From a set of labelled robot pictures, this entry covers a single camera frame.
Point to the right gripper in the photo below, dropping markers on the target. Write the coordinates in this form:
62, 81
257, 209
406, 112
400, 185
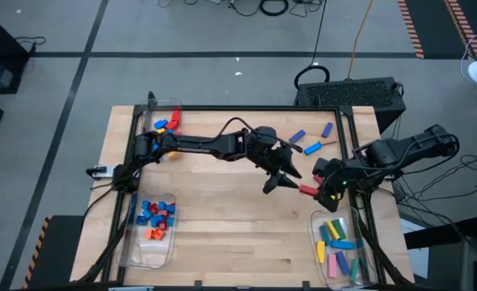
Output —
339, 174

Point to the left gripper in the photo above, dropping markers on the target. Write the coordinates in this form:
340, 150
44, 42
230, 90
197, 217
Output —
264, 143

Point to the red long wooden block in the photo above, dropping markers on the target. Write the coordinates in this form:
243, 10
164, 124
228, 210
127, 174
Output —
308, 190
317, 179

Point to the green long wooden block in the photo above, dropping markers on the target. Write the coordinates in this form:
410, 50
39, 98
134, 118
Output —
353, 270
338, 228

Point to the yellow long wooden block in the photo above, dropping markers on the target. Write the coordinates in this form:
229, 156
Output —
321, 251
332, 229

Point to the teal long wooden block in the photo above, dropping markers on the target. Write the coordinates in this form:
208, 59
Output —
324, 234

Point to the light blue long block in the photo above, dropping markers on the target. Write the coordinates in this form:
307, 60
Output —
312, 148
342, 244

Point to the thin plain wooden stick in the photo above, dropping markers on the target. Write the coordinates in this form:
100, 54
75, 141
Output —
329, 142

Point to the pink long wooden block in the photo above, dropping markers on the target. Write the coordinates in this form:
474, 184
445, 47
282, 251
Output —
332, 265

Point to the clear plastic bin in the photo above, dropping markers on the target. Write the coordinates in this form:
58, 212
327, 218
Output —
343, 283
145, 254
153, 109

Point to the small blue plastic brick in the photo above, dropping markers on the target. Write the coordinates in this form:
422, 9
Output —
141, 220
161, 205
146, 213
154, 223
170, 221
159, 218

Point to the small red plastic brick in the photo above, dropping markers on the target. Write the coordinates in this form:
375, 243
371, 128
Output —
163, 212
162, 225
153, 208

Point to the small orange plastic brick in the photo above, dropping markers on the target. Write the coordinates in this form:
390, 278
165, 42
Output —
158, 233
149, 233

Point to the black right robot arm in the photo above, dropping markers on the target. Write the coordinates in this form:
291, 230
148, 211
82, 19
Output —
404, 149

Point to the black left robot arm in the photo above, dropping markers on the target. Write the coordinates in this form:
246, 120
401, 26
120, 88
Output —
198, 144

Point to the black perforated computer case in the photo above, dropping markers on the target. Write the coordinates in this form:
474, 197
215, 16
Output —
349, 97

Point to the black desk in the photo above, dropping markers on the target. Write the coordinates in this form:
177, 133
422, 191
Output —
440, 234

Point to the black floor mat striped edges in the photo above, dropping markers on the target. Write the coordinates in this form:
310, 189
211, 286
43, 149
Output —
432, 24
54, 258

